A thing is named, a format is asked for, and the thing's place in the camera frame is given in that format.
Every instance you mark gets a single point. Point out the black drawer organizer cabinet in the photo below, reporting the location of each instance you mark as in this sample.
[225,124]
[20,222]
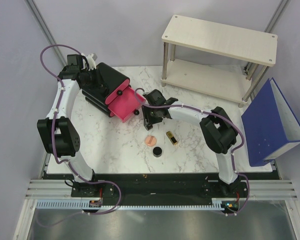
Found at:
[113,78]

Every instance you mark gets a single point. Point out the black round compact jar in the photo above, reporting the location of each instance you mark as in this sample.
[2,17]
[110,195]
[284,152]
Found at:
[157,151]

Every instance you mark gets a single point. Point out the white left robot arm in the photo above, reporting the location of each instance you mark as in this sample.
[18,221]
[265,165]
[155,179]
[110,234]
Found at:
[58,135]

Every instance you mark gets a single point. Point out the blue ring binder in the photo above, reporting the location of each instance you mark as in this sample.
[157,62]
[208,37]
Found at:
[270,125]

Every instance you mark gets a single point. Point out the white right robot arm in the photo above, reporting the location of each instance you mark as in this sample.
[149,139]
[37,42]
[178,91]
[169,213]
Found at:
[219,133]

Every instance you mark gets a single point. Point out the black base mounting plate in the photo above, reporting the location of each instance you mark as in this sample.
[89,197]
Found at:
[126,187]

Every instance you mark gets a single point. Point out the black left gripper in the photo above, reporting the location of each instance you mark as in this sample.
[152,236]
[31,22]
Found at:
[100,84]

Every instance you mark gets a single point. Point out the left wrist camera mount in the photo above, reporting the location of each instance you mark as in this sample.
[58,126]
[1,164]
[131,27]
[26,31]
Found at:
[90,61]

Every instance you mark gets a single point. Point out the black top drawer knob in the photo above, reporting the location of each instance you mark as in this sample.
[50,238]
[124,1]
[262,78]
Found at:
[119,92]

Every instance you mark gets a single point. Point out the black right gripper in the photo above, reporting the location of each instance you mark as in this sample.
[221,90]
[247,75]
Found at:
[147,119]

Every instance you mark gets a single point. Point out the white slotted cable duct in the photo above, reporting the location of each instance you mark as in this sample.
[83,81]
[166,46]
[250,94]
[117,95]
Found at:
[91,205]

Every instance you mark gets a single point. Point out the gold black lipstick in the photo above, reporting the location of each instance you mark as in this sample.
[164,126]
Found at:
[171,137]

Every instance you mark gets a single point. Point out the black round drawer knob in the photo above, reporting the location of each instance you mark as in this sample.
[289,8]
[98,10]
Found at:
[136,112]

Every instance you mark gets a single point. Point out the beige two-tier shelf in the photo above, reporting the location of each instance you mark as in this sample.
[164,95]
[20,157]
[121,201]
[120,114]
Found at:
[216,59]

